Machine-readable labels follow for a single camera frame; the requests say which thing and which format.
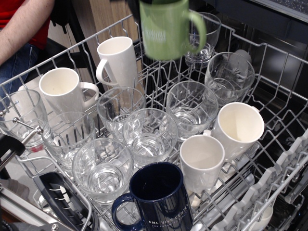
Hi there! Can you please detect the clear glass far left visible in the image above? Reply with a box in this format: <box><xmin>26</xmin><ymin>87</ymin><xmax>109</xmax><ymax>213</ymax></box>
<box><xmin>0</xmin><ymin>90</ymin><xmax>50</xmax><ymax>141</ymax></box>

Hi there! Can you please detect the grey plastic cup shelf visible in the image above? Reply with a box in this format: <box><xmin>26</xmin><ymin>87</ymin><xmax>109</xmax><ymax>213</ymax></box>
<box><xmin>212</xmin><ymin>131</ymin><xmax>308</xmax><ymax>231</ymax></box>

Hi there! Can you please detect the tall white mug rear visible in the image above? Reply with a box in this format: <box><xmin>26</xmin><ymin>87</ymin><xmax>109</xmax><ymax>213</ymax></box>
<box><xmin>96</xmin><ymin>37</ymin><xmax>138</xmax><ymax>88</ymax></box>

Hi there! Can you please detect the navy blue printed mug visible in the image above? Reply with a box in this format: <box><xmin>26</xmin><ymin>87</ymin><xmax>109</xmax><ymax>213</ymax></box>
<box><xmin>112</xmin><ymin>162</ymin><xmax>193</xmax><ymax>231</ymax></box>

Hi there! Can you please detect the black clamp with metal screw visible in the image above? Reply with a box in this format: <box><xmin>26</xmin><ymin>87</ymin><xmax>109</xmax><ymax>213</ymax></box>
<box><xmin>0</xmin><ymin>117</ymin><xmax>43</xmax><ymax>180</ymax></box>

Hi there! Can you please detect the person forearm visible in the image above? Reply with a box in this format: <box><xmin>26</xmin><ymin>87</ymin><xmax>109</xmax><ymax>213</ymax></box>
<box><xmin>0</xmin><ymin>0</ymin><xmax>54</xmax><ymax>64</ymax></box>

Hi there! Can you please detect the green ceramic mug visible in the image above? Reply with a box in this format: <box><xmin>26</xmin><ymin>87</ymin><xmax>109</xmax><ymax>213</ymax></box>
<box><xmin>139</xmin><ymin>0</ymin><xmax>206</xmax><ymax>61</ymax></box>

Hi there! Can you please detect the white mug right tilted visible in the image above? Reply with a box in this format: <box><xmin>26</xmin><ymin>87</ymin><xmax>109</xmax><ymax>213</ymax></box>
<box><xmin>203</xmin><ymin>102</ymin><xmax>265</xmax><ymax>162</ymax></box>

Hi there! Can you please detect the blue jeans leg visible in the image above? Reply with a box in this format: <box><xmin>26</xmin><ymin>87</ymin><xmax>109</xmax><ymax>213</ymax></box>
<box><xmin>0</xmin><ymin>43</ymin><xmax>40</xmax><ymax>98</ymax></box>

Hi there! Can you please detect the white mug left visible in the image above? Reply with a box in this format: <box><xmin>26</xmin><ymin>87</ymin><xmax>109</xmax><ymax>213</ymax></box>
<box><xmin>39</xmin><ymin>67</ymin><xmax>100</xmax><ymax>115</ymax></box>

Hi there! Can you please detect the clear glass centre right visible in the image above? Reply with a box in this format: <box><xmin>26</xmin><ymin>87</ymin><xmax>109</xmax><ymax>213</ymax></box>
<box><xmin>166</xmin><ymin>80</ymin><xmax>218</xmax><ymax>141</ymax></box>

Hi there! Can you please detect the clear glass centre left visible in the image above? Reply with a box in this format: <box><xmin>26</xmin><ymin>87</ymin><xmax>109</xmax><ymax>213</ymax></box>
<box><xmin>97</xmin><ymin>87</ymin><xmax>145</xmax><ymax>141</ymax></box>

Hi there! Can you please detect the black slotted rack handle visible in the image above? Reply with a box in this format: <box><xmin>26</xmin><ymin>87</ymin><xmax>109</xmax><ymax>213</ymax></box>
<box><xmin>33</xmin><ymin>172</ymin><xmax>100</xmax><ymax>231</ymax></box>

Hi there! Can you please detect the clear glass centre front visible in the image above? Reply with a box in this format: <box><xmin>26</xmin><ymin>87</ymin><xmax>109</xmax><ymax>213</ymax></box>
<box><xmin>123</xmin><ymin>108</ymin><xmax>178</xmax><ymax>168</ymax></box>

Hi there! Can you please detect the grey wire dishwasher rack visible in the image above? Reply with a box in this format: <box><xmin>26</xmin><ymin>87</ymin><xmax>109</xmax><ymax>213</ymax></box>
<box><xmin>0</xmin><ymin>0</ymin><xmax>308</xmax><ymax>231</ymax></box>

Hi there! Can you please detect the clear glass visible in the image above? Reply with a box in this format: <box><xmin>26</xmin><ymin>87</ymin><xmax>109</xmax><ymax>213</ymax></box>
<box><xmin>0</xmin><ymin>90</ymin><xmax>50</xmax><ymax>141</ymax></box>
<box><xmin>205</xmin><ymin>50</ymin><xmax>255</xmax><ymax>108</ymax></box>
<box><xmin>185</xmin><ymin>12</ymin><xmax>221</xmax><ymax>69</ymax></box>
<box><xmin>123</xmin><ymin>108</ymin><xmax>178</xmax><ymax>168</ymax></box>
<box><xmin>97</xmin><ymin>87</ymin><xmax>145</xmax><ymax>141</ymax></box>
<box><xmin>72</xmin><ymin>138</ymin><xmax>134</xmax><ymax>205</ymax></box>
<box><xmin>166</xmin><ymin>80</ymin><xmax>218</xmax><ymax>141</ymax></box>

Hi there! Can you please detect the red shirt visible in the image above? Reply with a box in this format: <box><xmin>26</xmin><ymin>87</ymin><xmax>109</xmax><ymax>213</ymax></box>
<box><xmin>0</xmin><ymin>0</ymin><xmax>50</xmax><ymax>50</ymax></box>

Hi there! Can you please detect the clear glass right rear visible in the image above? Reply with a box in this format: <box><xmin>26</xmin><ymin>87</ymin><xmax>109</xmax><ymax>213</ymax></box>
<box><xmin>205</xmin><ymin>50</ymin><xmax>255</xmax><ymax>108</ymax></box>

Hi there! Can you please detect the clear glass left ribbed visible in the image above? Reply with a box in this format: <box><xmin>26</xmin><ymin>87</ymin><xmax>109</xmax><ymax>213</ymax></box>
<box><xmin>42</xmin><ymin>112</ymin><xmax>96</xmax><ymax>176</ymax></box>

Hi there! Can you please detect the clear glass front left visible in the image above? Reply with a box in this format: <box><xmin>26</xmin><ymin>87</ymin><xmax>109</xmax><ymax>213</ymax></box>
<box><xmin>72</xmin><ymin>138</ymin><xmax>134</xmax><ymax>205</ymax></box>

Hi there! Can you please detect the clear glass rear top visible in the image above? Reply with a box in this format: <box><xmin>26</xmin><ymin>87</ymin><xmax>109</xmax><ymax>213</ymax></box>
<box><xmin>185</xmin><ymin>12</ymin><xmax>221</xmax><ymax>69</ymax></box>

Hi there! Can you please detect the white mug front centre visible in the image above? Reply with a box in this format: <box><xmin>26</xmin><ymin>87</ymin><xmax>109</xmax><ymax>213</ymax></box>
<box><xmin>180</xmin><ymin>135</ymin><xmax>225</xmax><ymax>194</ymax></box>

